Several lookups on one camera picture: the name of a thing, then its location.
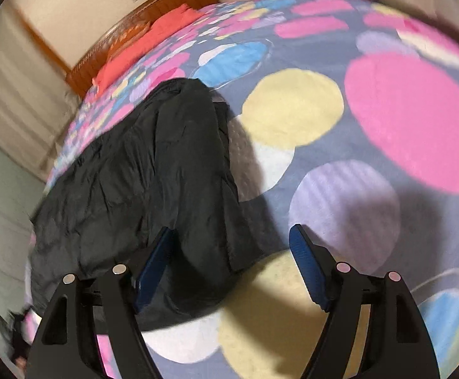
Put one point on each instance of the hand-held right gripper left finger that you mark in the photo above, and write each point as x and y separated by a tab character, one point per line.
154	268

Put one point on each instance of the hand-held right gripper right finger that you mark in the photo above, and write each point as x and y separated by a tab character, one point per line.
308	268

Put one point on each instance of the black quilted jacket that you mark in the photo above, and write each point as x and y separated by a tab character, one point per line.
134	173

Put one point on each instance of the colourful dotted bedsheet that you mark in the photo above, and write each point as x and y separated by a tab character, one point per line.
391	126

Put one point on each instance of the short cream window curtain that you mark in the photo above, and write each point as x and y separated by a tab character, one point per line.
12	98

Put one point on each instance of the red pillow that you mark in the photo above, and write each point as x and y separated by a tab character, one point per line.
158	27

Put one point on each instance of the wooden wall post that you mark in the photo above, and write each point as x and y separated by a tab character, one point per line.
41	41

